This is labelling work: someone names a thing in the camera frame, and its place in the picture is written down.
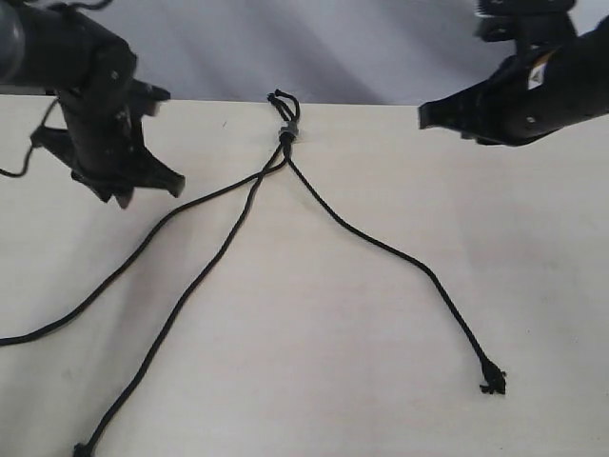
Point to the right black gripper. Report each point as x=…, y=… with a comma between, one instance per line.
x=544, y=87

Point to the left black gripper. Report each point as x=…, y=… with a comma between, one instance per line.
x=104, y=142

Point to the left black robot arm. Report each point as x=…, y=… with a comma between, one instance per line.
x=39, y=49

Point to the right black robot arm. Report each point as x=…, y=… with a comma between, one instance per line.
x=555, y=79

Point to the grey backdrop cloth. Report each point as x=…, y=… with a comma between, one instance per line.
x=343, y=52

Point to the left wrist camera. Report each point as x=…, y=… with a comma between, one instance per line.
x=146, y=99

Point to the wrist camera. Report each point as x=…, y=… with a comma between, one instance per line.
x=146, y=99
x=516, y=12

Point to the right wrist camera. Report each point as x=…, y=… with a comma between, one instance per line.
x=516, y=12

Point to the silver metal ferrule collar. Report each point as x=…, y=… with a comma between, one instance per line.
x=288, y=133

